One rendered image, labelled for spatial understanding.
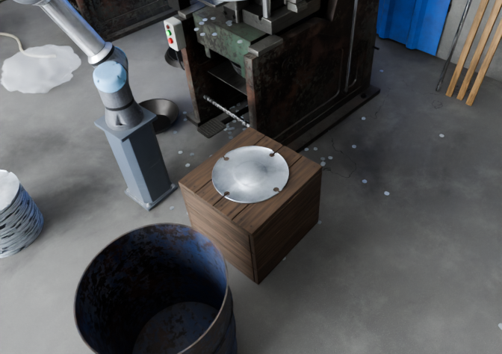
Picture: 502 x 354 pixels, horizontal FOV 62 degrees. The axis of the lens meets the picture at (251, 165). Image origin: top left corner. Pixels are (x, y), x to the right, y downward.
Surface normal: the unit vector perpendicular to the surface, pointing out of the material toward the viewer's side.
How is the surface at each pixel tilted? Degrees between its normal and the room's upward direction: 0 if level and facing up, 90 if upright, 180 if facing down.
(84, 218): 0
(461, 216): 0
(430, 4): 90
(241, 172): 0
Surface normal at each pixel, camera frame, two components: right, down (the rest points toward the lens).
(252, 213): -0.07, -0.69
